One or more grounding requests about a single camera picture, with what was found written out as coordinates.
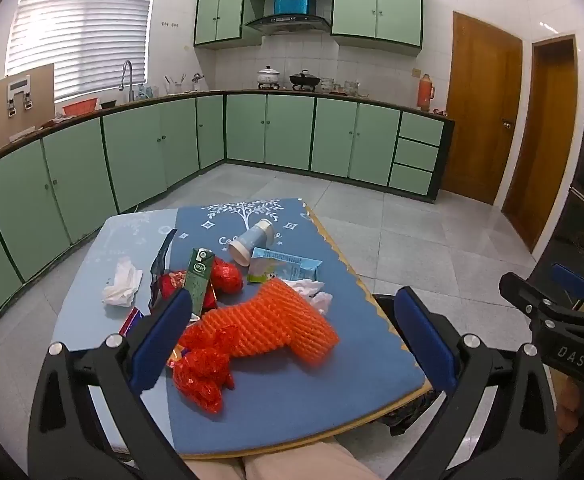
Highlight dark shiny snack wrapper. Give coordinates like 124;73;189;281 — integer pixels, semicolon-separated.
148;228;179;312

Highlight person's beige trousers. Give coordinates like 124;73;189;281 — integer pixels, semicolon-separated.
186;436;389;480

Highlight white cooking pot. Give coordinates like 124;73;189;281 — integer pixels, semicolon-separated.
256;65;281;89

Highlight crumpled white tissue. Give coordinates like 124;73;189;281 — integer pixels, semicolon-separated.
284;278;333;316

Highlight green drink carton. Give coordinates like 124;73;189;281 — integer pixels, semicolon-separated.
181;247;217;318

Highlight red foil wrapper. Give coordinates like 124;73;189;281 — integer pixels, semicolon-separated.
157;269;189;302
171;324;236;415
210;257;245;295

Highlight metal kitchen faucet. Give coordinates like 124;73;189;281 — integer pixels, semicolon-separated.
120;59;136;104

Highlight blue and white paper cup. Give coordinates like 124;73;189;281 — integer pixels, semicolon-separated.
228;218;276;267

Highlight black range hood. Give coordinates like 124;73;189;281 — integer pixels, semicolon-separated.
244;13;332;36

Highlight small striped packet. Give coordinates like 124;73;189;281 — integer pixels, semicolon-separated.
120;307;146;336

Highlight light blue table mat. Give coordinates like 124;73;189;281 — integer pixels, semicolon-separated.
52;207;180;456

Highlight light blue drink carton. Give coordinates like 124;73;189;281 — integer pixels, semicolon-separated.
246;247;323;286

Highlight brown cardboard board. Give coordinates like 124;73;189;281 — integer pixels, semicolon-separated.
0;63;56;149

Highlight dark blue printed table mat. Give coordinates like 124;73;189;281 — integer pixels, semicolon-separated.
169;197;434;461

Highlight red thermos flask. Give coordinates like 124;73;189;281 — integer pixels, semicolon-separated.
416;73;437;113

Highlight white window blinds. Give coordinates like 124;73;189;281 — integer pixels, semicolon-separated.
6;0;156;104

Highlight green upper kitchen cabinets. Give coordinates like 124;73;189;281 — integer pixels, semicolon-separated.
193;0;424;59

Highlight orange foam fruit net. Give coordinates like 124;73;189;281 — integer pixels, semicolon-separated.
177;279;341;369

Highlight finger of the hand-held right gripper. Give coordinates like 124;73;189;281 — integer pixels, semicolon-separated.
498;271;554;327
551;263;584;312

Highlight red plastic basin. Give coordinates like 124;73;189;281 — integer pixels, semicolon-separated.
61;98;98;117

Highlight black wok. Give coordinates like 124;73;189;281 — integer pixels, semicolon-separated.
289;69;322;91

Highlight green kitchen cabinets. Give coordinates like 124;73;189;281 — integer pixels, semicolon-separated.
0;92;456;332
193;0;424;59

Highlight blue box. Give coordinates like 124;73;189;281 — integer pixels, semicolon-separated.
273;0;316;15

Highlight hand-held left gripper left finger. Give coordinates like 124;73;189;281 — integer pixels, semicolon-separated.
27;287;195;480

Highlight green lower kitchen cabinets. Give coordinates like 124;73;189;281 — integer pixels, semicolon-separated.
0;92;456;332

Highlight wooden door with knob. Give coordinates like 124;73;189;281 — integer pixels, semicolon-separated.
441;11;524;206

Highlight plain wooden door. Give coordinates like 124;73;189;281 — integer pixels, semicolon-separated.
500;34;579;254

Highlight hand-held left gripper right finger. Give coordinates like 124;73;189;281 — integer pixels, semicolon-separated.
394;286;561;480

